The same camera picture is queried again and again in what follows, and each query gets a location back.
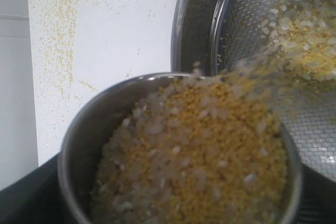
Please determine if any rice and millet mixture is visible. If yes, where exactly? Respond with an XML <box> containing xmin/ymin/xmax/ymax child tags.
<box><xmin>90</xmin><ymin>0</ymin><xmax>335</xmax><ymax>223</ymax></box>

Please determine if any stainless steel cup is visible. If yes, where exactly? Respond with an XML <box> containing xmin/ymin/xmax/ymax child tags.
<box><xmin>57</xmin><ymin>72</ymin><xmax>305</xmax><ymax>224</ymax></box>

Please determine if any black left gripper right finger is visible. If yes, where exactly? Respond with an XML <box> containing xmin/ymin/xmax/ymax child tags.
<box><xmin>296</xmin><ymin>165</ymin><xmax>335</xmax><ymax>223</ymax></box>

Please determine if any round steel mesh sieve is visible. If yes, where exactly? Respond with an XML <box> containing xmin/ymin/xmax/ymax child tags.
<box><xmin>171</xmin><ymin>0</ymin><xmax>335</xmax><ymax>179</ymax></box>

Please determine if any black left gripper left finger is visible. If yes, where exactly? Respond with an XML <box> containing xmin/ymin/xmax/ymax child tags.
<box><xmin>1</xmin><ymin>155</ymin><xmax>69</xmax><ymax>223</ymax></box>

